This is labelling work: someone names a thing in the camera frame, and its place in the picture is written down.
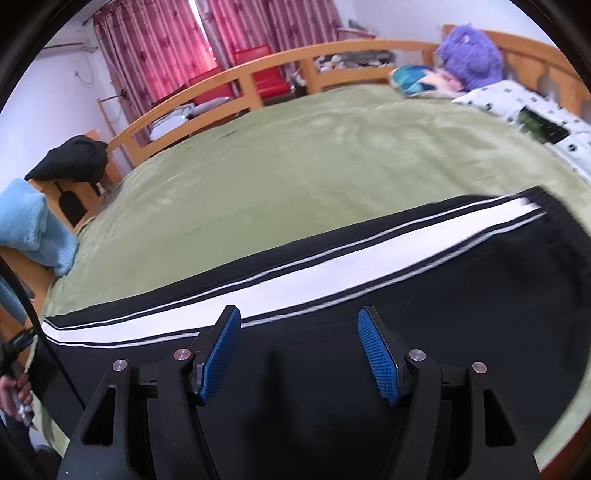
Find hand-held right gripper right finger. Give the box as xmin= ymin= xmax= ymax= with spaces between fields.
xmin=358 ymin=305 xmax=541 ymax=480

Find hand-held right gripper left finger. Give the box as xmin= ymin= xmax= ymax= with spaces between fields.
xmin=56 ymin=305 xmax=243 ymax=480

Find black pants with white stripe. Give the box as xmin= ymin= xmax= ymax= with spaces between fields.
xmin=28 ymin=185 xmax=591 ymax=480

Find person's left hand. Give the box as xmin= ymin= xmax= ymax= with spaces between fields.
xmin=0 ymin=373 xmax=34 ymax=422

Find folded light blue towel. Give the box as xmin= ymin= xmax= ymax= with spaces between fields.
xmin=0 ymin=178 xmax=78 ymax=276

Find green bed blanket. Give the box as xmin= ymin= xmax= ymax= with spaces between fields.
xmin=23 ymin=83 xmax=591 ymax=468

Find black jacket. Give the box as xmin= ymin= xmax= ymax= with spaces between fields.
xmin=25 ymin=135 xmax=109 ymax=183

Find white cloth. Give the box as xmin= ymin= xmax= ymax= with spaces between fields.
xmin=150 ymin=104 xmax=195 ymax=140

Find red chair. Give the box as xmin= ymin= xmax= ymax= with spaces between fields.
xmin=233 ymin=45 xmax=295 ymax=101
xmin=189 ymin=69 xmax=252 ymax=112

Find teal printed pillow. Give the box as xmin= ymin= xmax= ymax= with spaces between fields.
xmin=388 ymin=65 xmax=465 ymax=97

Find dark flat object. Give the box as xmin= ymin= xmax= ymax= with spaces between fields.
xmin=517 ymin=107 xmax=570 ymax=145

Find white patterned pillow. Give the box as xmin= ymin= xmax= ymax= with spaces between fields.
xmin=452 ymin=79 xmax=591 ymax=178

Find pile of desk clutter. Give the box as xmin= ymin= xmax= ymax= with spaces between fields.
xmin=316 ymin=47 xmax=399 ymax=73

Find white air conditioner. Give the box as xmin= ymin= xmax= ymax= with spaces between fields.
xmin=39 ymin=41 xmax=100 ymax=60

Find purple plush toy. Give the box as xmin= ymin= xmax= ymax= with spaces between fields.
xmin=436 ymin=23 xmax=504 ymax=92

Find pink patterned curtain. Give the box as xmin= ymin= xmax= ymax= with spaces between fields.
xmin=92 ymin=0 xmax=345 ymax=144

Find wooden bed frame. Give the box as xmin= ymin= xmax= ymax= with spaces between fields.
xmin=0 ymin=25 xmax=591 ymax=342

